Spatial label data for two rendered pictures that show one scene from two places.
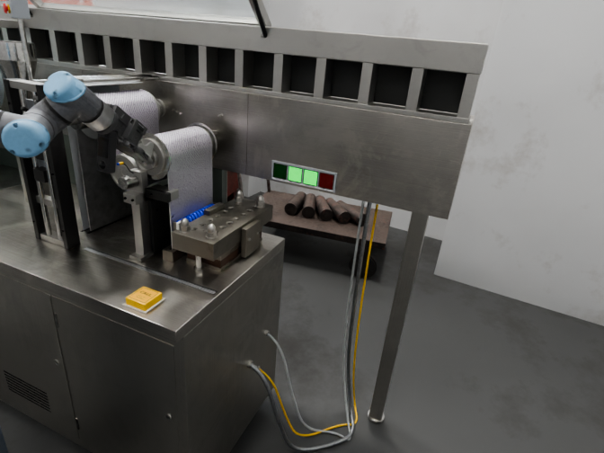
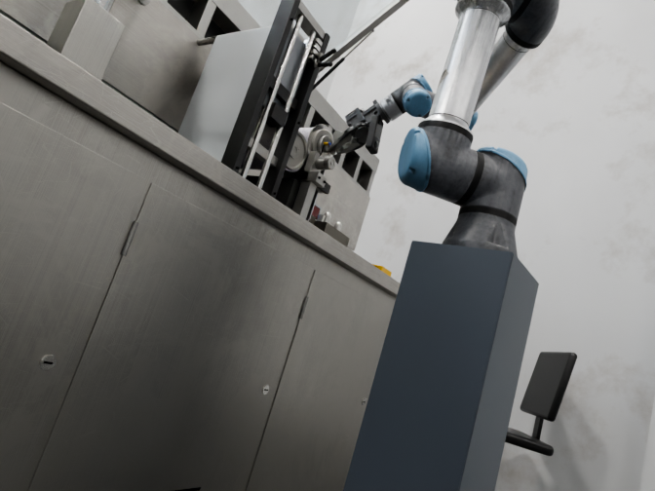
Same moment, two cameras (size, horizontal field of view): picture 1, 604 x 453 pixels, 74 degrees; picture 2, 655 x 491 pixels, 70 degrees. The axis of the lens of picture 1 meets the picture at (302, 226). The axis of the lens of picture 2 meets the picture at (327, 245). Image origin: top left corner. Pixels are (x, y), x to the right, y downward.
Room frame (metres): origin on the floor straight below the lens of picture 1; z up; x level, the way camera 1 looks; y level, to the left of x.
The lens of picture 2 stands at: (0.77, 1.86, 0.66)
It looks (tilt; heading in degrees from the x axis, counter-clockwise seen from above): 11 degrees up; 284
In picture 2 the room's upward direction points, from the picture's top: 17 degrees clockwise
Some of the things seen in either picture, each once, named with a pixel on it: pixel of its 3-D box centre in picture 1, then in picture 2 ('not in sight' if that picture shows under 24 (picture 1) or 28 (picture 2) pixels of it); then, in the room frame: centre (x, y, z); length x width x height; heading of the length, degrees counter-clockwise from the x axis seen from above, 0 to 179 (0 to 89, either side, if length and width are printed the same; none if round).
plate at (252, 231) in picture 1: (251, 238); not in sight; (1.29, 0.18, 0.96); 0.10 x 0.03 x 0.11; 159
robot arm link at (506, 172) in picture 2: not in sight; (491, 185); (0.71, 0.91, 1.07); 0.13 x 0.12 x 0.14; 22
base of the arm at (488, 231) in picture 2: not in sight; (481, 239); (0.70, 0.90, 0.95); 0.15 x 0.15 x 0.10
